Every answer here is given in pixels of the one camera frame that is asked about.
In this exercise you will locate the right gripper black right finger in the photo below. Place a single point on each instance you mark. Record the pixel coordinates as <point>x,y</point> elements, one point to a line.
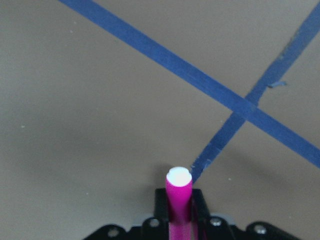
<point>199,210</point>

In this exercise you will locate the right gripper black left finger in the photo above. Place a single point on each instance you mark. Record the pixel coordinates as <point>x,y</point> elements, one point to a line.
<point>161,206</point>

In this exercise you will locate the pink pen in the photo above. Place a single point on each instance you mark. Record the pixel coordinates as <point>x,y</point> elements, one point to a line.
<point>179,196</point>

